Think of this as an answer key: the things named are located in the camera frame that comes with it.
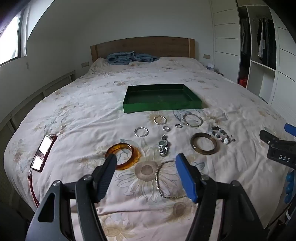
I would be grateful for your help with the window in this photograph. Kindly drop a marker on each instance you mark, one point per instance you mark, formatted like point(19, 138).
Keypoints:
point(11, 37)

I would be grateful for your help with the large thin silver bangle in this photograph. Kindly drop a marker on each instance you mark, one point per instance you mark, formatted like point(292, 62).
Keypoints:
point(185, 121)

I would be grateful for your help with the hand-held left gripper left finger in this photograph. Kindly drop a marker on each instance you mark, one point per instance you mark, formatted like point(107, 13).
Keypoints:
point(105, 178)

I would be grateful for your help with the beige wall socket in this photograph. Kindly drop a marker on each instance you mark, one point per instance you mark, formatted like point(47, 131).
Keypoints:
point(206, 56)
point(84, 64)

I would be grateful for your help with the dark brown bangle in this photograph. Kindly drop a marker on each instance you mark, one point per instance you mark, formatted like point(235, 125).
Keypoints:
point(194, 146)

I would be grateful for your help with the amber translucent bangle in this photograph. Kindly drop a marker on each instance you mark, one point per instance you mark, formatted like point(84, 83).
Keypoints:
point(135, 160)

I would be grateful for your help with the green rectangular tray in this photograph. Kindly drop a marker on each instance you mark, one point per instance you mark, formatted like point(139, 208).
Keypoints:
point(161, 98)

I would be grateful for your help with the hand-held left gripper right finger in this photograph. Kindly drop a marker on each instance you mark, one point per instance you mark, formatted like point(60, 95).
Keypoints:
point(186, 176)

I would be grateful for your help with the floral white bedspread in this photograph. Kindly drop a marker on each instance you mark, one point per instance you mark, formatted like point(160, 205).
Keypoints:
point(81, 104)

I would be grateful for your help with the hanging dark clothes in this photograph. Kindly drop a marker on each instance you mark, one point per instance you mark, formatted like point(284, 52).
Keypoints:
point(267, 39)

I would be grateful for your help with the red bag in wardrobe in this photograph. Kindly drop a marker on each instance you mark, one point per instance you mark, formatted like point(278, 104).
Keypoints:
point(242, 83)

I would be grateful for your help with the wooden headboard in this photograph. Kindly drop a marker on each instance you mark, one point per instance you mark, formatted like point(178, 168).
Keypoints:
point(143, 46)

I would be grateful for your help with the bedside clutter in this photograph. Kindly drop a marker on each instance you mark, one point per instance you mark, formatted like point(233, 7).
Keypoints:
point(214, 69)

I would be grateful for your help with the twisted silver hoop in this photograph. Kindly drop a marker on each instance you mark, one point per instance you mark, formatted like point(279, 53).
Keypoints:
point(136, 134)

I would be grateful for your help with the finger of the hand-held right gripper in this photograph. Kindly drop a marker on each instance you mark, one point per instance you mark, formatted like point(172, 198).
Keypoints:
point(268, 136)
point(291, 128)

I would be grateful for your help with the hanging grey clothes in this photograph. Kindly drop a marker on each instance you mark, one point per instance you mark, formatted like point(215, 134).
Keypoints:
point(244, 34)

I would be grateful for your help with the white open wardrobe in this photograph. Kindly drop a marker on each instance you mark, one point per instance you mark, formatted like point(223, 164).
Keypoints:
point(225, 34)

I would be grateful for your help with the person's right hand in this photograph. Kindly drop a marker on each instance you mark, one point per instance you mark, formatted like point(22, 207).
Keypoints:
point(291, 185)

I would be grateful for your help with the silver wristwatch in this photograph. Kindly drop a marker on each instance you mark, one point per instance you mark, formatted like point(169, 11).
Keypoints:
point(163, 148)

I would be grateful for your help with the smooth silver hoop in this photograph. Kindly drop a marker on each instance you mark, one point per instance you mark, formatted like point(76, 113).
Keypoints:
point(155, 121)

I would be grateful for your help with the blue folded towel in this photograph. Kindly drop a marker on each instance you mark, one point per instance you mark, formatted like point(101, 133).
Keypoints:
point(129, 58)

